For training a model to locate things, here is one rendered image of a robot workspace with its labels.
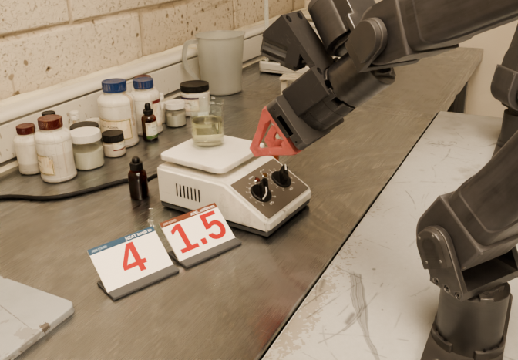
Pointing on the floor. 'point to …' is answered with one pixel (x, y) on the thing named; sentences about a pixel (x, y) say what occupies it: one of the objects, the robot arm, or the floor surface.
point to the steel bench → (278, 266)
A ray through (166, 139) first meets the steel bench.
